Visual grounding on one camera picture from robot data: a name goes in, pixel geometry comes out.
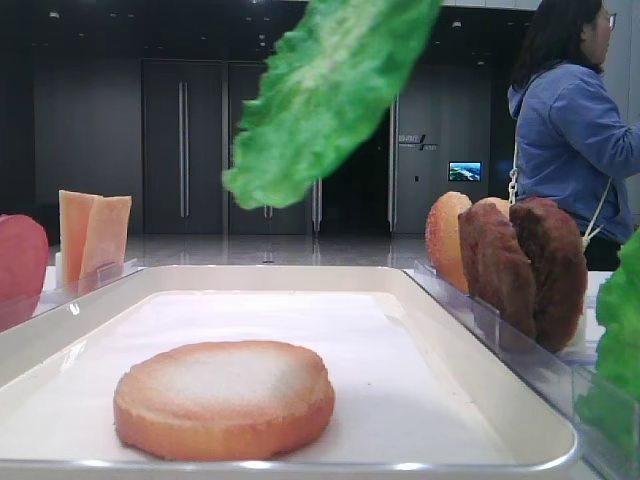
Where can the green lettuce leaf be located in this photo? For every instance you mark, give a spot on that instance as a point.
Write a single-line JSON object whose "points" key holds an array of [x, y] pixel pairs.
{"points": [[612, 350], [325, 90]]}

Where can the inner brown meat patty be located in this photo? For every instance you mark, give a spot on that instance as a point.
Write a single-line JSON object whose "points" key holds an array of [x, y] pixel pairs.
{"points": [[496, 269]]}

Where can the bread slice on tray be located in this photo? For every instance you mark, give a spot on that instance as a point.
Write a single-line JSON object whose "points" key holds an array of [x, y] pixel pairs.
{"points": [[232, 400]]}

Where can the inner orange cheese slice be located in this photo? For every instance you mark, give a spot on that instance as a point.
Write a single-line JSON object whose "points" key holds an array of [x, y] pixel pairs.
{"points": [[106, 233]]}

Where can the orange cheese slice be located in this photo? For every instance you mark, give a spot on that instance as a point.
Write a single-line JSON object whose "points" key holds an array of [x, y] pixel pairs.
{"points": [[106, 233], [74, 211]]}

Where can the outer dark meat patty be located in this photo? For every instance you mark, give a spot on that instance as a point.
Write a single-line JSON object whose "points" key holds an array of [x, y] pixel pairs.
{"points": [[551, 240]]}

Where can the outer orange cheese slice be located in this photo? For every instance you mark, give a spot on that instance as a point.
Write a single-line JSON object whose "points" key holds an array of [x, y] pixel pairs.
{"points": [[74, 211]]}

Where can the inner bun slice right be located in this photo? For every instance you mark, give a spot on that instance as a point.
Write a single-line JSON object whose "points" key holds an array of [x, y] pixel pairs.
{"points": [[442, 238]]}

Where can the bun slice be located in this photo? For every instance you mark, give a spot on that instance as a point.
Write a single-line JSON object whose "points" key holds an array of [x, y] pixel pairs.
{"points": [[442, 238], [501, 204]]}

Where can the white rectangular metal tray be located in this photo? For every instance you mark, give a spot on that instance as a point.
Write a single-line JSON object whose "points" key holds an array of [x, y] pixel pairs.
{"points": [[417, 395]]}

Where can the outer bun slice right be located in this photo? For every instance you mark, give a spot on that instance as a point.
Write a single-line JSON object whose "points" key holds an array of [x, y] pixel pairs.
{"points": [[501, 204]]}

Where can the left clear acrylic rack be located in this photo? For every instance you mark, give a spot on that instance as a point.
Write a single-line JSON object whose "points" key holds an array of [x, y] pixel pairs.
{"points": [[54, 293]]}

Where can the clear acrylic rack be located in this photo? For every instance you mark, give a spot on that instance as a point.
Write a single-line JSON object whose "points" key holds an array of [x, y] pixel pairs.
{"points": [[54, 293], [558, 378]]}

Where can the right clear acrylic rack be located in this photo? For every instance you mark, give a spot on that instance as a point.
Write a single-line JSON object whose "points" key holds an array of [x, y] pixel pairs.
{"points": [[558, 378]]}

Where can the person in blue hoodie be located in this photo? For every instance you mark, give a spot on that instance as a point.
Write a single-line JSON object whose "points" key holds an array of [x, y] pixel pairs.
{"points": [[572, 146]]}

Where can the small wall display screen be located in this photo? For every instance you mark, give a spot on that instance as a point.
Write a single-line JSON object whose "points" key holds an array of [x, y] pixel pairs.
{"points": [[465, 172]]}

